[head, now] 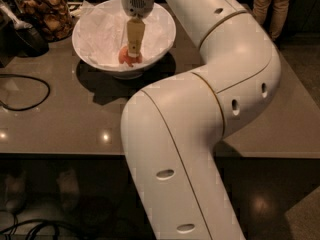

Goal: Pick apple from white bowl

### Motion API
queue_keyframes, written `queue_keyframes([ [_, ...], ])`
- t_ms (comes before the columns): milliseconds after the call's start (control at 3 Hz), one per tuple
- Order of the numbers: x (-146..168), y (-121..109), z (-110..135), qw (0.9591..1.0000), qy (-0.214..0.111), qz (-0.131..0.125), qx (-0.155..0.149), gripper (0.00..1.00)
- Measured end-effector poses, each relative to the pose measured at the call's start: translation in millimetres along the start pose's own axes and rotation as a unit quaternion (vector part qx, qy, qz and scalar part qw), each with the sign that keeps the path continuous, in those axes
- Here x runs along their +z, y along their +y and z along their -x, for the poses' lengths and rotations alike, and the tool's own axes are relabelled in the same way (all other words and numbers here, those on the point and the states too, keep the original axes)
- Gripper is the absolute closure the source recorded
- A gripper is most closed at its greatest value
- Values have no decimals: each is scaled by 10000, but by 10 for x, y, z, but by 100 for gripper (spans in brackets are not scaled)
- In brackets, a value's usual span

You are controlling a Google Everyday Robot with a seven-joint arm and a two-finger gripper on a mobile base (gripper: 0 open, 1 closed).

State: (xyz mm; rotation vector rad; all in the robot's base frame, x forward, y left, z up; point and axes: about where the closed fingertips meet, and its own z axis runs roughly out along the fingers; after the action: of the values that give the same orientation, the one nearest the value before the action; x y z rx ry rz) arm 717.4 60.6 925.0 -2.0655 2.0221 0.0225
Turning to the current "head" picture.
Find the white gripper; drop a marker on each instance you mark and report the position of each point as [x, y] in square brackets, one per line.
[137, 3]

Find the red apple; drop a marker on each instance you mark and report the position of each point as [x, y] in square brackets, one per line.
[124, 57]

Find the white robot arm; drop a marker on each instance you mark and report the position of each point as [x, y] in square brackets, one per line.
[169, 128]

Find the white paper sheet in bowl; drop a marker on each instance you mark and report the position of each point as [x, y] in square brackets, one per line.
[100, 34]

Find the white ceramic bowl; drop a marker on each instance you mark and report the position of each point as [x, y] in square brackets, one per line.
[160, 40]

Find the glass jar of dried chips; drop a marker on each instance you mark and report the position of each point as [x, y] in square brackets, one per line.
[52, 17]

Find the black rounded device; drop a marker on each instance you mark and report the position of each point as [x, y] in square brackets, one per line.
[27, 42]

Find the person in tan trousers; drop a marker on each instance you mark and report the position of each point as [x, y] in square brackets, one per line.
[279, 11]

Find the white metal scoop handle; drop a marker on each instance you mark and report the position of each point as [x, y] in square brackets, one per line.
[17, 23]

